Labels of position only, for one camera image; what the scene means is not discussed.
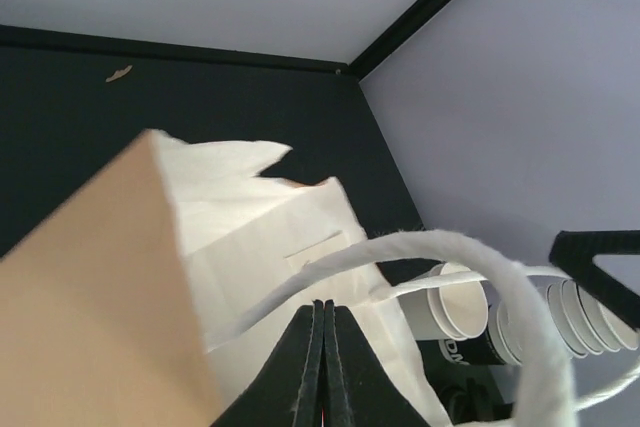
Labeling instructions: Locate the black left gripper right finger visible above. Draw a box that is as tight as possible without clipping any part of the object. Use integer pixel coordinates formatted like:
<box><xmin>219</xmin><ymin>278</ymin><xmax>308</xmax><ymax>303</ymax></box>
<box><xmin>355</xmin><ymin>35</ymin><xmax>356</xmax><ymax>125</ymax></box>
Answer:
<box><xmin>323</xmin><ymin>301</ymin><xmax>425</xmax><ymax>427</ymax></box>

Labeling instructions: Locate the stack of black lids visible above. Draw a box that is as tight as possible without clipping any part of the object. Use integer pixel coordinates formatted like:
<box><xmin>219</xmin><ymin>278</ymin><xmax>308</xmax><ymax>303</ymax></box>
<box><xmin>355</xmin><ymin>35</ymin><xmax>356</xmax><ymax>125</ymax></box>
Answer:
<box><xmin>437</xmin><ymin>378</ymin><xmax>513</xmax><ymax>425</ymax></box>

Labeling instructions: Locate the tall white cup stack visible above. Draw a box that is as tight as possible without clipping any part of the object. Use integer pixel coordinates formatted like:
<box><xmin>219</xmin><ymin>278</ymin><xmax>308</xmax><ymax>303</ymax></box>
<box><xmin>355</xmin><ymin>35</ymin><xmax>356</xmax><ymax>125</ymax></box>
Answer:
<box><xmin>437</xmin><ymin>280</ymin><xmax>639</xmax><ymax>366</ymax></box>

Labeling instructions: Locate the short white cup stack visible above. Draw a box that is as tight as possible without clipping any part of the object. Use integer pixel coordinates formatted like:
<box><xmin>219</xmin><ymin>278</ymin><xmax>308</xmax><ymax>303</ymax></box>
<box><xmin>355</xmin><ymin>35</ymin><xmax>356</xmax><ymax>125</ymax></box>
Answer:
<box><xmin>398</xmin><ymin>281</ymin><xmax>488</xmax><ymax>341</ymax></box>

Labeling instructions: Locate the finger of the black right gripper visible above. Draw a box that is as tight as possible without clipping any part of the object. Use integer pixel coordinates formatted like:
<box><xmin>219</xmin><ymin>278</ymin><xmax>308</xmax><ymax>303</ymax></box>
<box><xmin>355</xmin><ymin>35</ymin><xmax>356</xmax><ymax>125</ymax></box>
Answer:
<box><xmin>548</xmin><ymin>230</ymin><xmax>639</xmax><ymax>331</ymax></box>

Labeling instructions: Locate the brown paper takeout bag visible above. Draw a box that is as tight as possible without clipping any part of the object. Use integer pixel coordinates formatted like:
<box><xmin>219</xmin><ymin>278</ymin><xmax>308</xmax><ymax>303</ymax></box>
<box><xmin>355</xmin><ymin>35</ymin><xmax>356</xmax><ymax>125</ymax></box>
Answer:
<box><xmin>0</xmin><ymin>129</ymin><xmax>640</xmax><ymax>427</ymax></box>

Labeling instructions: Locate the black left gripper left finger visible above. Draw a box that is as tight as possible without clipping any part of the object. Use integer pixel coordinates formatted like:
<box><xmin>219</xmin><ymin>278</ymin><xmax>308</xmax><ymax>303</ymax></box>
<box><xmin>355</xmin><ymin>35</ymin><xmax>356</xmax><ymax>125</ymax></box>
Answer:
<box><xmin>213</xmin><ymin>300</ymin><xmax>324</xmax><ymax>427</ymax></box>

